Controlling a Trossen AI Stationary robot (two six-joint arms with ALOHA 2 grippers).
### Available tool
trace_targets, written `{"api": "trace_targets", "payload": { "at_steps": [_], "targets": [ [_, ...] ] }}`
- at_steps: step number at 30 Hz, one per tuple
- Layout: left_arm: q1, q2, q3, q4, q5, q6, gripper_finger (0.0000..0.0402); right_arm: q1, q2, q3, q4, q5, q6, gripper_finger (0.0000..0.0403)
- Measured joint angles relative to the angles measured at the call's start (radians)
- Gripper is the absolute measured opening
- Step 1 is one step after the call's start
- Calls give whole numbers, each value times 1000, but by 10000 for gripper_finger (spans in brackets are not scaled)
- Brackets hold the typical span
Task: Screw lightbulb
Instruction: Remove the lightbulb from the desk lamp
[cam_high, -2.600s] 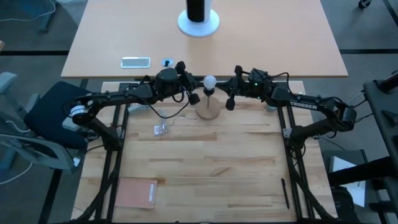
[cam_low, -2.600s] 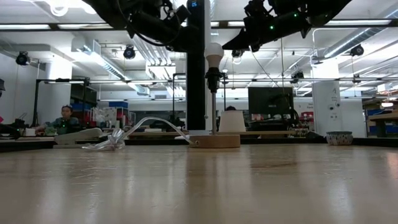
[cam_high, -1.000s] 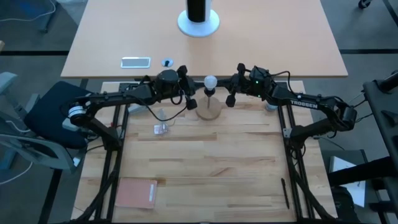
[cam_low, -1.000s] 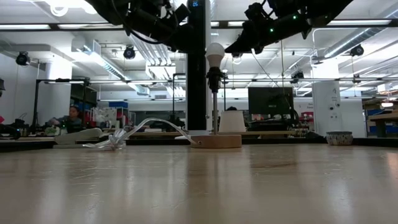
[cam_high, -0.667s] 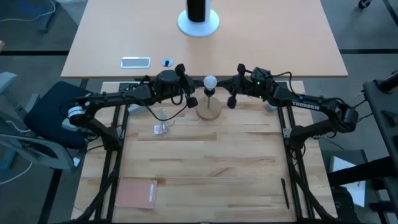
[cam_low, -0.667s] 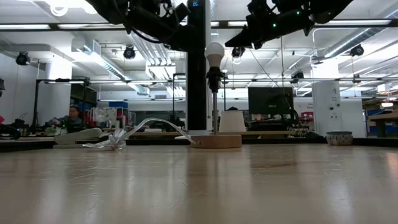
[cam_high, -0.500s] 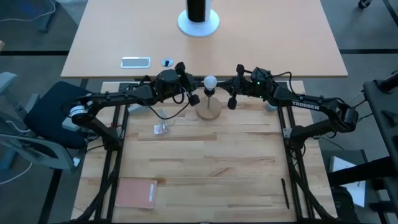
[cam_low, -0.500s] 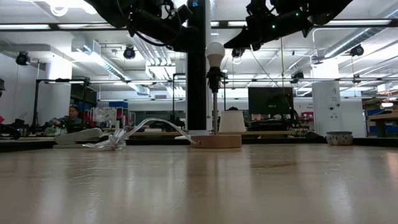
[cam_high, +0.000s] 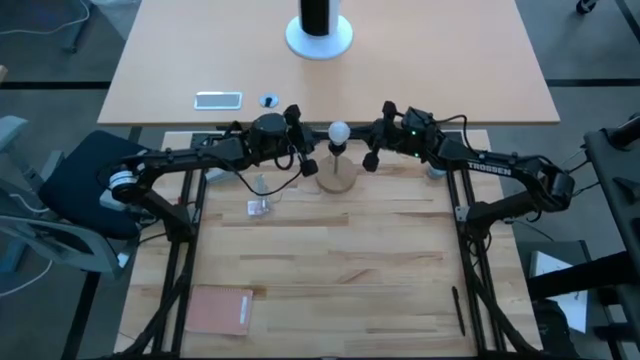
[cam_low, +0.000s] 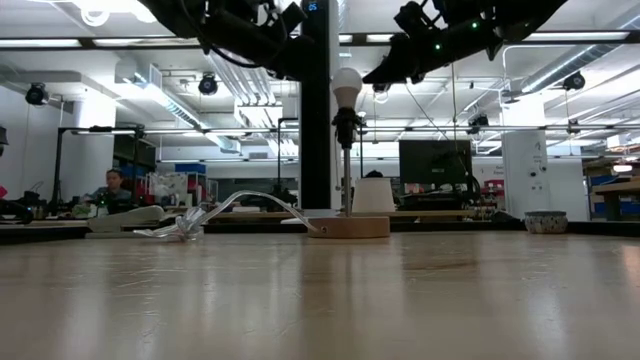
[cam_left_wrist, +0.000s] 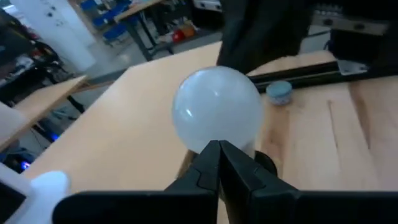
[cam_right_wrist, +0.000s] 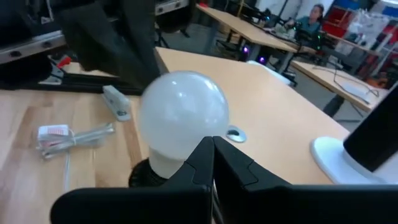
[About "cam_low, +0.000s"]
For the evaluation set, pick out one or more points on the white frosted lightbulb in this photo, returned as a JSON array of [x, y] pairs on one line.
[[347, 82]]

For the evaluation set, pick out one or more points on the black table edge rail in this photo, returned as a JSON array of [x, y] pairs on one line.
[[450, 226]]

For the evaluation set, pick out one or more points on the blue storage bin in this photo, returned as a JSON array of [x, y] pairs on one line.
[[190, 168], [602, 180], [630, 208]]

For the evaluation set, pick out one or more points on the black and white column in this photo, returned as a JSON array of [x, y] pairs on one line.
[[315, 150]]

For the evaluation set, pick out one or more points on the patterned ceramic bowl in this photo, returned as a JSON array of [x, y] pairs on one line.
[[546, 222]]

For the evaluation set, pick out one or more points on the black ceiling spotlight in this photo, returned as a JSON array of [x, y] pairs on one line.
[[478, 122], [575, 81], [208, 85], [381, 88], [36, 95]]

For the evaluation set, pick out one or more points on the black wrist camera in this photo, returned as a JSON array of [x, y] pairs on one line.
[[282, 17], [415, 20]]

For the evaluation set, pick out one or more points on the white pillar with signs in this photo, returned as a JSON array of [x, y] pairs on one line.
[[525, 175]]

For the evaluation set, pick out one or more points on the black computer monitor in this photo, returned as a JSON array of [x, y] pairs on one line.
[[435, 162]]

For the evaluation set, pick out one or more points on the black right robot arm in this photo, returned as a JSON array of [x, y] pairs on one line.
[[520, 12]]

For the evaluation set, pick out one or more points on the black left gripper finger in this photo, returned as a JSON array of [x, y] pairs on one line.
[[291, 60]]

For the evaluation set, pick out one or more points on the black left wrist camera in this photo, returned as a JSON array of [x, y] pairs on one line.
[[282, 17]]

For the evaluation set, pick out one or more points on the black metal frame stand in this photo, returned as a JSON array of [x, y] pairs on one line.
[[59, 170]]

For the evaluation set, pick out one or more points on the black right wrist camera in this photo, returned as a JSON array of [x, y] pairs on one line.
[[415, 20]]

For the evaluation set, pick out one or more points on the wooden workbench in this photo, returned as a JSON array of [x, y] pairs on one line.
[[620, 189]]

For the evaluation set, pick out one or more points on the black overhead frame beam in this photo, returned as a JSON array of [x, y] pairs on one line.
[[634, 36]]

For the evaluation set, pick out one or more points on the person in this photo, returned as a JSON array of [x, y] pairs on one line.
[[114, 182]]

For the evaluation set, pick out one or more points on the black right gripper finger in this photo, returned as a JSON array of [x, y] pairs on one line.
[[384, 72]]

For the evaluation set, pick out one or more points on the lamp stand with wooden base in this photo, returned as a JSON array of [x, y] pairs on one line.
[[350, 227]]

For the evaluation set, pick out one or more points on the dark storage shelf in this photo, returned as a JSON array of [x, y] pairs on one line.
[[135, 155]]

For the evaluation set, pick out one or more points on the white lampshade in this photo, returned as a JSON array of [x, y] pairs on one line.
[[373, 195]]

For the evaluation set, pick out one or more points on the white stapler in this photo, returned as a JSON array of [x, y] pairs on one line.
[[130, 216]]

